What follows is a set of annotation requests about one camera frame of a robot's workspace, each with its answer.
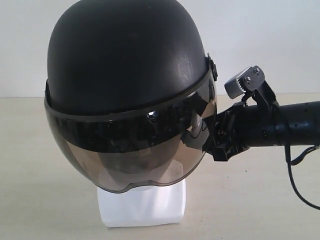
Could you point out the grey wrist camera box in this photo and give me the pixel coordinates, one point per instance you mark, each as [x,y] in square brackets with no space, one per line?
[246,81]

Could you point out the white mannequin head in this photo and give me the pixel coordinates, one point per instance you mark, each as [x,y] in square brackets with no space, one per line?
[143,206]

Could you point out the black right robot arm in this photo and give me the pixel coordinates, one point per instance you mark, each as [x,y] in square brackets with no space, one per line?
[288,125]

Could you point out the black helmet with tinted visor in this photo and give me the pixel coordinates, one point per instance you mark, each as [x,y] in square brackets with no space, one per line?
[130,96]

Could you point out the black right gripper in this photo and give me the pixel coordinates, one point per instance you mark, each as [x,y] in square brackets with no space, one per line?
[229,128]

